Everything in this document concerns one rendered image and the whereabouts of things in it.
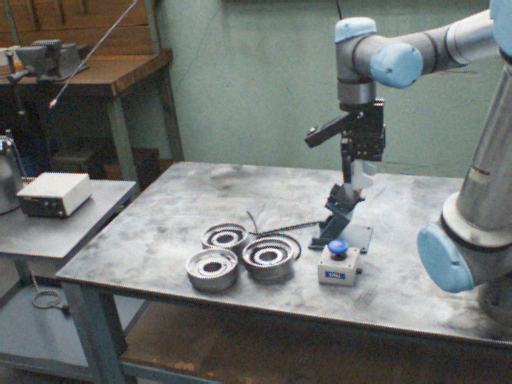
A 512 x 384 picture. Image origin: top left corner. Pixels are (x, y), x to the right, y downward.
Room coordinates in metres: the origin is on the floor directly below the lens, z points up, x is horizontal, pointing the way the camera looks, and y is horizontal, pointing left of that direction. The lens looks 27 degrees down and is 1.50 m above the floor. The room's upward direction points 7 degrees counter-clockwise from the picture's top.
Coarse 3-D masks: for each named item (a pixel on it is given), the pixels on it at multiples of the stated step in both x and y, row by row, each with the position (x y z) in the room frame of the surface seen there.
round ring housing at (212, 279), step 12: (204, 252) 1.03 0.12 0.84; (216, 252) 1.03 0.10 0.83; (228, 252) 1.02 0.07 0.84; (192, 264) 1.00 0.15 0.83; (204, 264) 1.00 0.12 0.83; (216, 264) 1.00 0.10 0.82; (192, 276) 0.95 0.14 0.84; (204, 276) 0.94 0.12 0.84; (216, 276) 0.93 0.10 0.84; (228, 276) 0.94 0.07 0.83; (204, 288) 0.94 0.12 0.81; (216, 288) 0.94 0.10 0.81
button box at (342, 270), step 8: (352, 248) 0.97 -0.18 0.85; (320, 256) 0.95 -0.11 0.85; (328, 256) 0.95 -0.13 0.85; (336, 256) 0.94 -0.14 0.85; (344, 256) 0.94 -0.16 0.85; (352, 256) 0.94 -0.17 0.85; (320, 264) 0.93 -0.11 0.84; (328, 264) 0.92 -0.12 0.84; (336, 264) 0.92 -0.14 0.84; (344, 264) 0.92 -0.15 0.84; (352, 264) 0.91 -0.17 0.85; (320, 272) 0.93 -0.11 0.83; (328, 272) 0.92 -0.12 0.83; (336, 272) 0.91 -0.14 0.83; (344, 272) 0.91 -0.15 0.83; (352, 272) 0.90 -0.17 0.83; (360, 272) 0.92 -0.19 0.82; (320, 280) 0.93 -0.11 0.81; (328, 280) 0.92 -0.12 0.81; (336, 280) 0.91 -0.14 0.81; (344, 280) 0.91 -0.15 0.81; (352, 280) 0.90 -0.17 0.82
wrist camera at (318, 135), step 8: (344, 112) 1.09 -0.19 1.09; (336, 120) 1.07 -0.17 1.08; (344, 120) 1.06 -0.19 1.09; (352, 120) 1.05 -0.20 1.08; (312, 128) 1.10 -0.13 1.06; (320, 128) 1.09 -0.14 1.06; (328, 128) 1.07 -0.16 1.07; (336, 128) 1.06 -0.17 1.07; (344, 128) 1.06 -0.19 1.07; (312, 136) 1.08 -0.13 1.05; (320, 136) 1.07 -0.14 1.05; (328, 136) 1.07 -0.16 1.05; (312, 144) 1.08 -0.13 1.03
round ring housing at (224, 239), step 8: (216, 224) 1.13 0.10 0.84; (224, 224) 1.14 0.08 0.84; (232, 224) 1.13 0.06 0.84; (240, 224) 1.12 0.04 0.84; (208, 232) 1.12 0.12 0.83; (224, 232) 1.11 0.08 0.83; (232, 232) 1.11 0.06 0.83; (216, 240) 1.09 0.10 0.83; (224, 240) 1.11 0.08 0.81; (232, 240) 1.10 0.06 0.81; (248, 240) 1.08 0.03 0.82; (208, 248) 1.05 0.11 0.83; (224, 248) 1.04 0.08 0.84; (232, 248) 1.04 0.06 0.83; (240, 248) 1.05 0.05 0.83
